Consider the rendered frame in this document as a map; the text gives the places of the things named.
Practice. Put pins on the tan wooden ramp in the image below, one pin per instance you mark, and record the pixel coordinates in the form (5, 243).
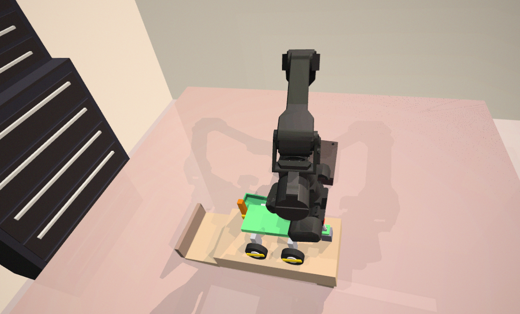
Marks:
(217, 239)

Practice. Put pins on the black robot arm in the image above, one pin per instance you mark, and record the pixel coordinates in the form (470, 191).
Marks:
(295, 140)

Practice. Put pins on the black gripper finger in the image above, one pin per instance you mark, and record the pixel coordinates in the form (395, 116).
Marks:
(324, 198)
(323, 212)

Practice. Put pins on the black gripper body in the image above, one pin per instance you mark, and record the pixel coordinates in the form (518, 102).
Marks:
(310, 228)

